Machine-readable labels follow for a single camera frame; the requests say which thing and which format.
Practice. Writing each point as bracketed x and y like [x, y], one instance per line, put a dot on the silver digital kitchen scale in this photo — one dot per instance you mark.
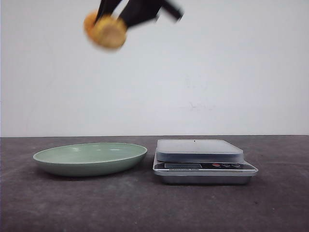
[201, 161]

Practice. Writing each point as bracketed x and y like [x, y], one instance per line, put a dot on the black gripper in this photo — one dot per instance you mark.
[137, 11]

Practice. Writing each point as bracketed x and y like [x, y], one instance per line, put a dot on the yellow corn cob piece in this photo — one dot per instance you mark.
[107, 32]

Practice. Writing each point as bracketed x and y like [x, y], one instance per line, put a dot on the green shallow plate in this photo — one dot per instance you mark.
[91, 159]

